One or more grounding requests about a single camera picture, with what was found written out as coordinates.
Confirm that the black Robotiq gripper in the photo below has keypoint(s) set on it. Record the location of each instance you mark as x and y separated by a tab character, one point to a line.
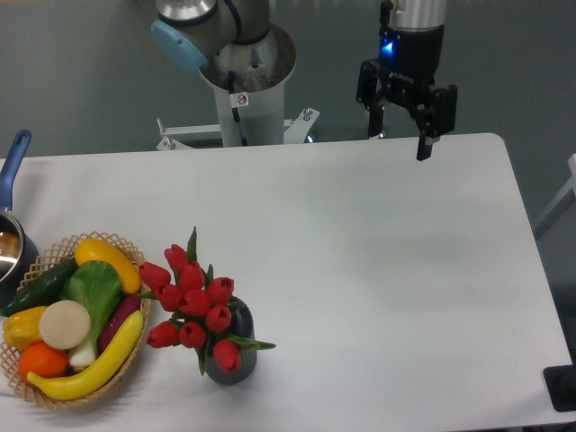
408	60

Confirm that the red tulip bouquet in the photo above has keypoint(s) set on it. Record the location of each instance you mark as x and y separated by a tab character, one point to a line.
195	298

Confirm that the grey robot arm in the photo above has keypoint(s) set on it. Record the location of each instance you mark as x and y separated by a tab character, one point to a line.
191	32

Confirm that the dark grey ribbed vase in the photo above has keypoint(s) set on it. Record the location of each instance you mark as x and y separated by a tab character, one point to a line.
228	360

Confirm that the black device at edge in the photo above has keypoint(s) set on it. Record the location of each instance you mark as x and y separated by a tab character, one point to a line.
560	383

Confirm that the purple sweet potato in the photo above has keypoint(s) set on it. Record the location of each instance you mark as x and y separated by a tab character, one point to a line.
125	308

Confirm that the yellow squash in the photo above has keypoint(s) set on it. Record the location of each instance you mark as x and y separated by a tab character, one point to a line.
94	249

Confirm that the green bok choy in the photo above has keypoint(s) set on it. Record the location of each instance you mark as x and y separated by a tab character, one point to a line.
97	286

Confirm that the woven wicker basket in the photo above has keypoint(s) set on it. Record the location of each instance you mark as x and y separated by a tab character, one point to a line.
10	356

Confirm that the green cucumber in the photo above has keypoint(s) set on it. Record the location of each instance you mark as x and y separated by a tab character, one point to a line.
42	290

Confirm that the beige round disc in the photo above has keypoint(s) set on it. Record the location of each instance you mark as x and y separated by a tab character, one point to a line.
64	324

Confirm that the yellow banana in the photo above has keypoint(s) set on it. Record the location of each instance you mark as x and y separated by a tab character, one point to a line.
101	371

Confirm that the yellow bell pepper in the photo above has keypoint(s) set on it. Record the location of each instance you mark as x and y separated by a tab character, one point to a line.
22	329

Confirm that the orange fruit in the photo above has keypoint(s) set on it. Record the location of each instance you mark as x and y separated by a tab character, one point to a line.
43	360

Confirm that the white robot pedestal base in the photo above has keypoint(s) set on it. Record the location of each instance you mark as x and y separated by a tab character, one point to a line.
248	86

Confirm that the white frame at right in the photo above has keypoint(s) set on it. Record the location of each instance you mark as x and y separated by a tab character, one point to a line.
558	205

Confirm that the blue handled saucepan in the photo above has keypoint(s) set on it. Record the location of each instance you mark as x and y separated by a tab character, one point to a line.
18	252

